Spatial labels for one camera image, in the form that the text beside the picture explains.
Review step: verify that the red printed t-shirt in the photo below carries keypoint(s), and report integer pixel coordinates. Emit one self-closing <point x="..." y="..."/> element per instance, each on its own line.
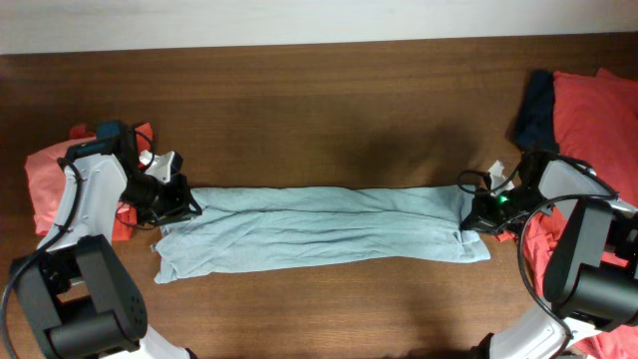
<point x="595" y="120"/>

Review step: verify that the folded salmon pink shirt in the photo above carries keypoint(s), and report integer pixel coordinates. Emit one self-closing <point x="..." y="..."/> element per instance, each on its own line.
<point x="46" y="183"/>

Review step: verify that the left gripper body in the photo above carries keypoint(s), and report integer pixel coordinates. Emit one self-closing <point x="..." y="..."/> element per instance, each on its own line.
<point x="156" y="202"/>

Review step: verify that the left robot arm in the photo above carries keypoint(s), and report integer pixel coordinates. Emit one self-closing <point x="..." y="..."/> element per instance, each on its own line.
<point x="78" y="298"/>

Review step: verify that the dark navy garment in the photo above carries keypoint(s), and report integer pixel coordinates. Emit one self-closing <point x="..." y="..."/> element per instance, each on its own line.
<point x="533" y="128"/>

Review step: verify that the grey t-shirt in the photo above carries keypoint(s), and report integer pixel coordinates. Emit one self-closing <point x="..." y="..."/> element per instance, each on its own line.
<point x="259" y="229"/>

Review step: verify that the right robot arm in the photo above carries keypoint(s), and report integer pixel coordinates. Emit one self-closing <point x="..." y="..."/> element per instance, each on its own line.
<point x="590" y="282"/>

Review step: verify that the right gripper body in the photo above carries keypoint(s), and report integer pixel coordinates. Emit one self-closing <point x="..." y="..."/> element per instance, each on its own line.
<point x="501" y="211"/>

